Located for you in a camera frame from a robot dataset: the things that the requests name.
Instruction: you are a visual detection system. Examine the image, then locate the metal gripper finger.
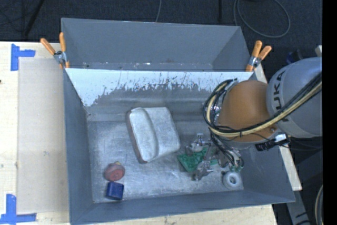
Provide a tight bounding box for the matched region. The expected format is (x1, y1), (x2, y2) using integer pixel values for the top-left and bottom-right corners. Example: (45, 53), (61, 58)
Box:
(185, 133), (212, 154)
(191, 161), (215, 181)

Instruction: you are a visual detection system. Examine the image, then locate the green flat packet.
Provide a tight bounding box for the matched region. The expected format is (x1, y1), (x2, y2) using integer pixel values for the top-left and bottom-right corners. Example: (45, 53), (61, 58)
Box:
(176, 148), (212, 172)

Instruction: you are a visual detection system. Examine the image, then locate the red round disc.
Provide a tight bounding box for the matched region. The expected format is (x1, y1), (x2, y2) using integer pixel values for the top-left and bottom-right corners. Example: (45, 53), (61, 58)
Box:
(103, 162), (126, 182)

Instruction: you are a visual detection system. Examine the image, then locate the blue cylinder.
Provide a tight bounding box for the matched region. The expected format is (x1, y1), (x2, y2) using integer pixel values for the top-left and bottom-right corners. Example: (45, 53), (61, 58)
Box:
(105, 181), (125, 201)

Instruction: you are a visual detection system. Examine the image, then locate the grey metal bin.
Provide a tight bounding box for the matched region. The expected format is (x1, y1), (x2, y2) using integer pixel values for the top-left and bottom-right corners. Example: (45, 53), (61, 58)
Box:
(61, 17), (296, 224)

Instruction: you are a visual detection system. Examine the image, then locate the white ring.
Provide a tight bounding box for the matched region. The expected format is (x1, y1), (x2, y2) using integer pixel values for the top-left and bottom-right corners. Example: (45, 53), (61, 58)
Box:
(222, 171), (242, 190)

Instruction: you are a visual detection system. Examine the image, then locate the black cylinder on white bracket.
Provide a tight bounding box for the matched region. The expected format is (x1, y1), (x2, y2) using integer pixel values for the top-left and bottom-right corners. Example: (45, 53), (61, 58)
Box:
(255, 133), (291, 152)

